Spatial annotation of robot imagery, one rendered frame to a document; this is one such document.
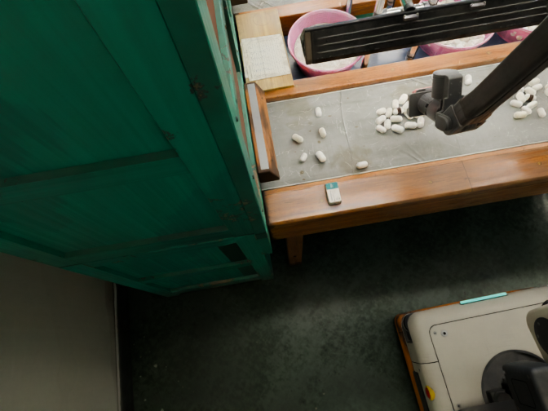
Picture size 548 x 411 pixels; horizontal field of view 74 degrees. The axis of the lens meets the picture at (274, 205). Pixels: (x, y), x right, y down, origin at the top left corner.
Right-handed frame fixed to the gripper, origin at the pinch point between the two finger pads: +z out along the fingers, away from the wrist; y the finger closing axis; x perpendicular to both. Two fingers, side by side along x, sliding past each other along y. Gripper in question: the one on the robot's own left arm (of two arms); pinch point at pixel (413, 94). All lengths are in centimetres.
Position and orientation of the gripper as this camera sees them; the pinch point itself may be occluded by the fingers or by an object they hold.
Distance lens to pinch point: 118.3
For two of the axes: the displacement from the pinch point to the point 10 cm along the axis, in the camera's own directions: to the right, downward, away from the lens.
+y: -9.9, 1.7, 0.1
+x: 1.5, 8.4, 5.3
